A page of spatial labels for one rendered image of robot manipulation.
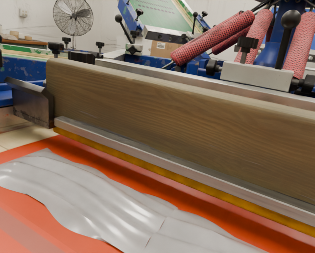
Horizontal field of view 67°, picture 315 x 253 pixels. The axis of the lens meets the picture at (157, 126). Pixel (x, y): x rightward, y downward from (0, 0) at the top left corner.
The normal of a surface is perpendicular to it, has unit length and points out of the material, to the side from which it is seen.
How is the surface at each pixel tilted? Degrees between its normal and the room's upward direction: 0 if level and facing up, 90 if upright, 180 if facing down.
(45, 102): 90
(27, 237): 0
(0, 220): 0
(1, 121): 90
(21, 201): 0
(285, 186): 90
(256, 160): 90
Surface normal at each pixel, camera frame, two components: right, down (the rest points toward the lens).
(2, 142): 0.13, -0.93
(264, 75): -0.48, 0.23
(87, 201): -0.22, -0.68
